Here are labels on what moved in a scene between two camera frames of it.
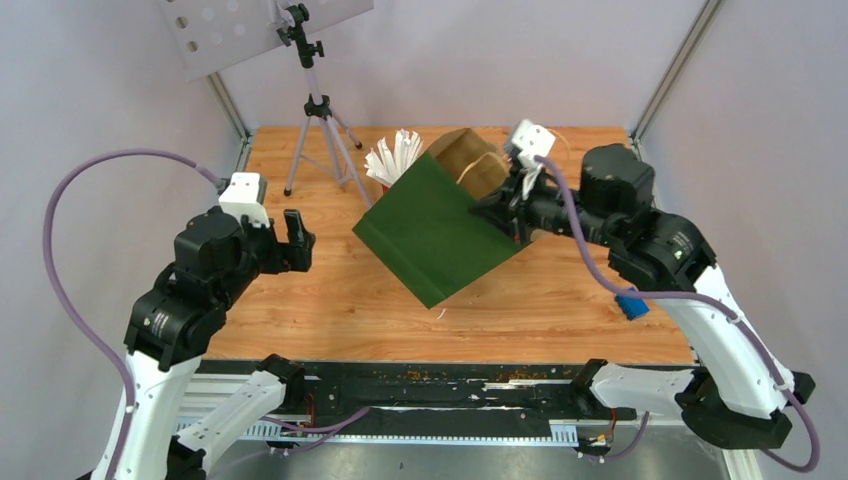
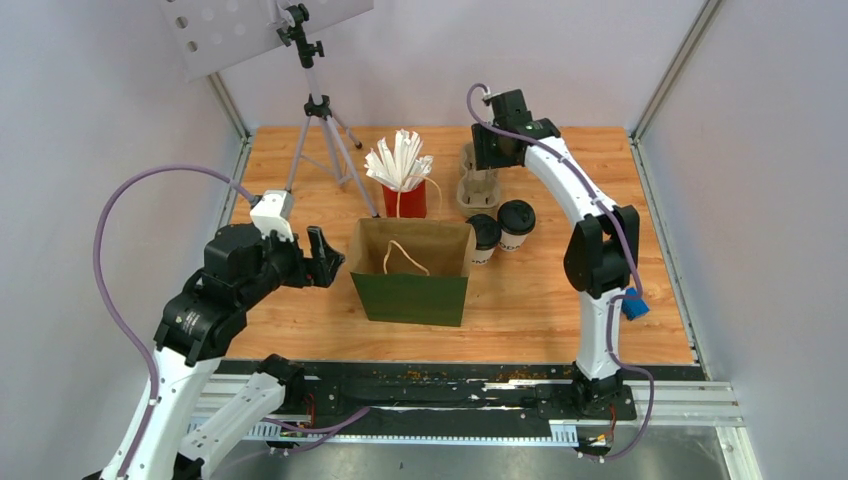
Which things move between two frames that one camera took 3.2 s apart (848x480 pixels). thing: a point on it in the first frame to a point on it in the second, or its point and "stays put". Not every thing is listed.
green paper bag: (424, 231) to (412, 270)
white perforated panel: (212, 34) stays put
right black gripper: (507, 209) to (484, 158)
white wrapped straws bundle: (387, 168) stays put
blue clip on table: (632, 306) stays put
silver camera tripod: (317, 107) stays put
